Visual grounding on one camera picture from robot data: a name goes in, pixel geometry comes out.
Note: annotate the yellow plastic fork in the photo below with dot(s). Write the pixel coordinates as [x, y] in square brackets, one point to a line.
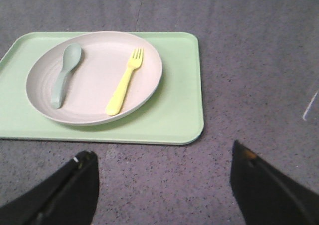
[116, 102]

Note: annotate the beige round plate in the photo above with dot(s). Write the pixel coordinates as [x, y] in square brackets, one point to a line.
[90, 86]

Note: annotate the light green serving tray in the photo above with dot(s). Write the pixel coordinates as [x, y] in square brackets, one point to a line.
[172, 115]

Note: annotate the sage green plastic spoon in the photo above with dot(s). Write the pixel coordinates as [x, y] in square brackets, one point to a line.
[71, 58]

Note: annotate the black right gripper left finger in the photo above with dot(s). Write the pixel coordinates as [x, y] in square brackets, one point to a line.
[68, 197]

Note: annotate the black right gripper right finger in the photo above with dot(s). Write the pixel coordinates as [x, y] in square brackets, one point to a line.
[266, 196]

